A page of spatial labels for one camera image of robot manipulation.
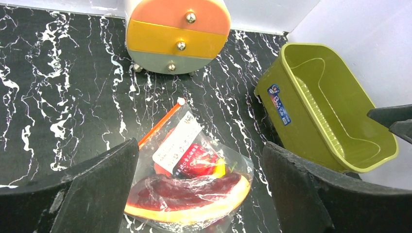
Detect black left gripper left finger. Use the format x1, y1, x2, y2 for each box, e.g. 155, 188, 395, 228
0, 139, 139, 233

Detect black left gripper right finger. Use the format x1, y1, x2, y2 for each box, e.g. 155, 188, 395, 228
262, 142, 412, 233

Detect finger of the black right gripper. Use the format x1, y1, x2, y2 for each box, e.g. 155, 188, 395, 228
367, 104, 412, 144

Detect clear zip top bag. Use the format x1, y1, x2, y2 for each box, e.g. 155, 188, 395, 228
124, 98, 254, 233

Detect olive green plastic basket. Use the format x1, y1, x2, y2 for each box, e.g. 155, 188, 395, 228
255, 42, 399, 173

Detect red toy apple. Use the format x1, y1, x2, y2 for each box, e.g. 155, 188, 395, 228
152, 143, 219, 179

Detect yellow toy banana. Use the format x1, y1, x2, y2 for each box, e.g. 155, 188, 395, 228
212, 158, 226, 178

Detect round pastel drawer cabinet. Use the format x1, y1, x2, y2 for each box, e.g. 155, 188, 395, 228
124, 0, 231, 75

